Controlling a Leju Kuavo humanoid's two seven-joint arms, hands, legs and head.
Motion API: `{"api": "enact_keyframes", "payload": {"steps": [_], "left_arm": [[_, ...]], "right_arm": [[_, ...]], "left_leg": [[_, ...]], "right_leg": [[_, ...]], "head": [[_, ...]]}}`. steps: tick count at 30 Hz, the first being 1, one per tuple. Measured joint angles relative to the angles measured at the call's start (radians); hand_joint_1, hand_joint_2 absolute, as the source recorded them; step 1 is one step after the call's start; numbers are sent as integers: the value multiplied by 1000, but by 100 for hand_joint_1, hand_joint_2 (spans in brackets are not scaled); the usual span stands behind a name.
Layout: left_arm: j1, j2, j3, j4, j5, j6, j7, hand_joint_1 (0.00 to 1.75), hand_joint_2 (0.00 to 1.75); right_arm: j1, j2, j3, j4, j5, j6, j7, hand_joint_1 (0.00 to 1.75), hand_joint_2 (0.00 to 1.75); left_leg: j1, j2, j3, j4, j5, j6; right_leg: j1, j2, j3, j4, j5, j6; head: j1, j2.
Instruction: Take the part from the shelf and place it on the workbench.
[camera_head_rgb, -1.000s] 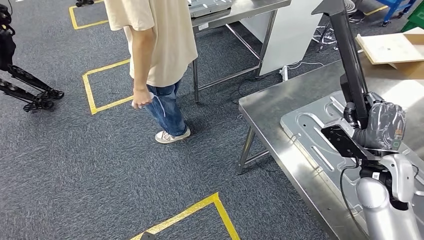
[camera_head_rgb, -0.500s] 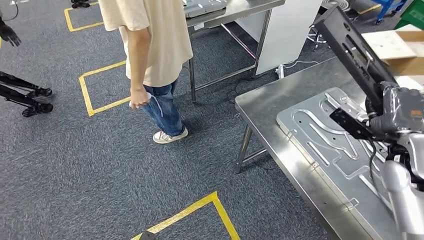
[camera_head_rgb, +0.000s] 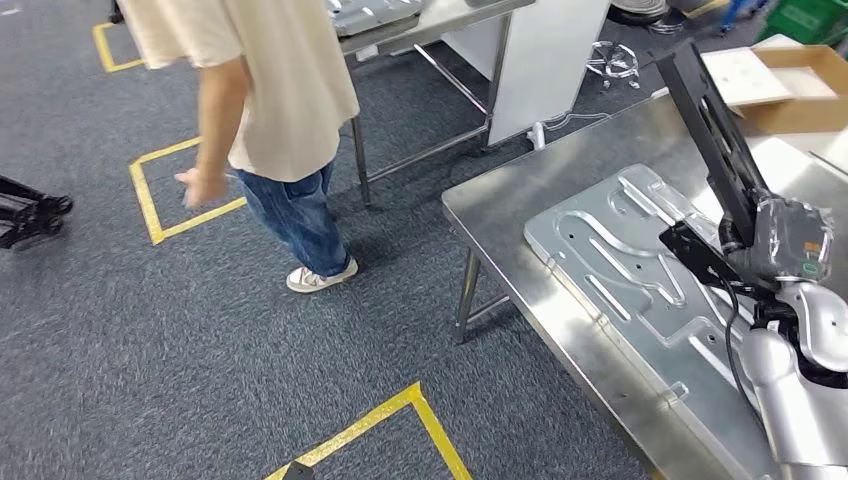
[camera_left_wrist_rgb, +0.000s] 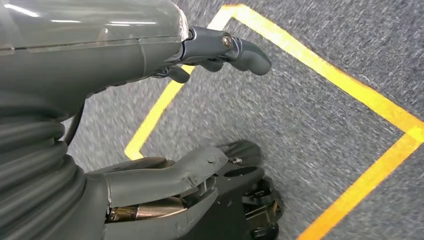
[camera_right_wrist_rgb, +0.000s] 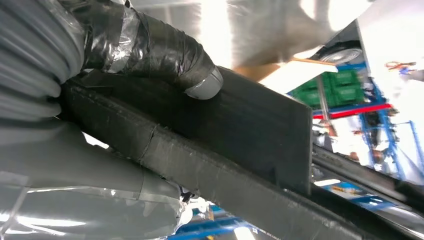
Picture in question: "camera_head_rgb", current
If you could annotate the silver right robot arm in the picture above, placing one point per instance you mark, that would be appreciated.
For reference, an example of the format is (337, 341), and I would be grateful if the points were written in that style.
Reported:
(795, 397)

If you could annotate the stamped metal panel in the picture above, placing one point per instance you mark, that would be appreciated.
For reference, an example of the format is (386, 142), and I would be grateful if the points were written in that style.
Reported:
(596, 265)
(371, 13)

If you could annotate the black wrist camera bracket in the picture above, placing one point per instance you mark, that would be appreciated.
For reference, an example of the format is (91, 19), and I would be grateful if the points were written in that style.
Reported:
(689, 248)

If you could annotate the black plastic panel part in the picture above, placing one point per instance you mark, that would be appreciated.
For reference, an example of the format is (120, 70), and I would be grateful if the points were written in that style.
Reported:
(702, 119)

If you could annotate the person's forearm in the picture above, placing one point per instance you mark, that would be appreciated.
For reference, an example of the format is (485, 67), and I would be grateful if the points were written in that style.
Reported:
(215, 139)

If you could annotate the black wheeled trolley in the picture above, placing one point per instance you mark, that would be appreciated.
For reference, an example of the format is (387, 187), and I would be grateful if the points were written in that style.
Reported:
(26, 212)

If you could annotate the black robot foot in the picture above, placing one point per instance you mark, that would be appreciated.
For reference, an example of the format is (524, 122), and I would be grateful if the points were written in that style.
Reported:
(298, 472)

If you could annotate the green plastic crate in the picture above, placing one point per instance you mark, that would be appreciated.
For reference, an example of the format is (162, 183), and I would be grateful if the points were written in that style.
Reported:
(802, 16)

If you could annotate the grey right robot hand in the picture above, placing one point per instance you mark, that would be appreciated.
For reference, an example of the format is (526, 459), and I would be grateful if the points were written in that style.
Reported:
(788, 242)

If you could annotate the white cabinet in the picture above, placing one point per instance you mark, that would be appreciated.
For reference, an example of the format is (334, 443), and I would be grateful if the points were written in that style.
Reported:
(543, 66)

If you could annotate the chrome chair base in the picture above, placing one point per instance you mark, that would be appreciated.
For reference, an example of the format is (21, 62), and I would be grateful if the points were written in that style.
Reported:
(599, 66)

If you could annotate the yellow floor tape square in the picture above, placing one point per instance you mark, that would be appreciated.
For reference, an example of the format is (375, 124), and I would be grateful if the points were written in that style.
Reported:
(371, 417)
(100, 46)
(146, 199)

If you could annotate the steel table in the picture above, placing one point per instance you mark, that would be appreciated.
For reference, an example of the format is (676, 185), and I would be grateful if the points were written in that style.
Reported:
(450, 13)

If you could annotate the person's hand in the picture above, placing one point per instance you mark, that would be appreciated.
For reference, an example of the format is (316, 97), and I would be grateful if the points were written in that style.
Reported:
(202, 189)

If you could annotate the person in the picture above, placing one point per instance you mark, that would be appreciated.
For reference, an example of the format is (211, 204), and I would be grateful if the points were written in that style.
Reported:
(285, 79)

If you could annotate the cardboard box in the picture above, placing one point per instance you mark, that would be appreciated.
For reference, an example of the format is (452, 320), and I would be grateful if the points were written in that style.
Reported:
(795, 116)

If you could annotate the steel workbench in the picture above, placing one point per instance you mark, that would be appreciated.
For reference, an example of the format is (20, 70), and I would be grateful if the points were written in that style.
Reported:
(503, 199)

